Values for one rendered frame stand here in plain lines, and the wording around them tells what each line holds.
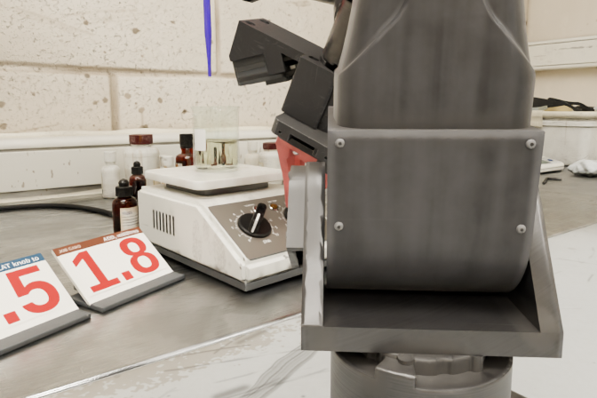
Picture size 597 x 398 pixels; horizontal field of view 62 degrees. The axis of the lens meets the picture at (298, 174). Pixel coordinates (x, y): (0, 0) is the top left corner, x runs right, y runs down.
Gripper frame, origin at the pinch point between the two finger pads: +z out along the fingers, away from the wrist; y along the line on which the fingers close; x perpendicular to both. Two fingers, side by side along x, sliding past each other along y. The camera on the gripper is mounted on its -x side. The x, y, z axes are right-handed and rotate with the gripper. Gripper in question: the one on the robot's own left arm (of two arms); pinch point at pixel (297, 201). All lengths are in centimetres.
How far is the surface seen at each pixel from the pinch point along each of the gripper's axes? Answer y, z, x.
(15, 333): 23.7, 5.7, -8.2
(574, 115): -102, 0, 31
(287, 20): -67, 2, -38
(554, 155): -104, 12, 33
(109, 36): -30, 9, -54
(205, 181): 5.0, 0.2, -7.6
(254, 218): 6.4, -0.3, -1.2
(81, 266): 16.1, 6.0, -10.4
